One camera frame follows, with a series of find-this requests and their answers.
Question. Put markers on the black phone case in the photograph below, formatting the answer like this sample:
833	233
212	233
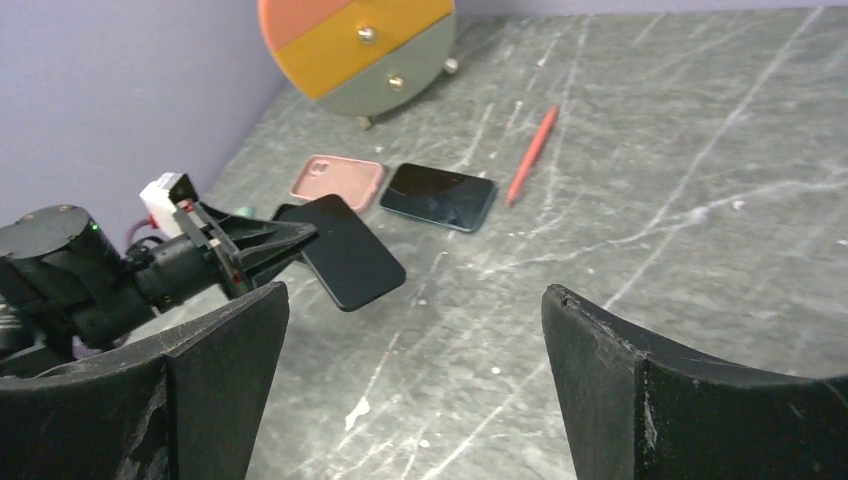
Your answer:
352	264

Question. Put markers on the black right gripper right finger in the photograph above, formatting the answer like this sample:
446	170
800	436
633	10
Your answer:
637	405

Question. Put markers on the black screen white phone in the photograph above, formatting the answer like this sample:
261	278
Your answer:
450	199

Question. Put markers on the red-brown pencil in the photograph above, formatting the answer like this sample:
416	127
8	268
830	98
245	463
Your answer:
531	155

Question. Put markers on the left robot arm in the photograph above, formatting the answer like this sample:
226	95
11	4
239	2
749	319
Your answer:
62	279

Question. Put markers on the pink phone case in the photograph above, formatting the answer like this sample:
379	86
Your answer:
355	181

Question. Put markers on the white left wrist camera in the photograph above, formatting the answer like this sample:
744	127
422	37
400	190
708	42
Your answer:
161	198

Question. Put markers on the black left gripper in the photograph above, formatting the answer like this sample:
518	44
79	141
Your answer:
234	252

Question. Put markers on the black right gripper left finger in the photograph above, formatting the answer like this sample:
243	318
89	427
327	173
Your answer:
185	403

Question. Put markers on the white round drawer cabinet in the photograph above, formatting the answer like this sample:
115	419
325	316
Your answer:
361	58

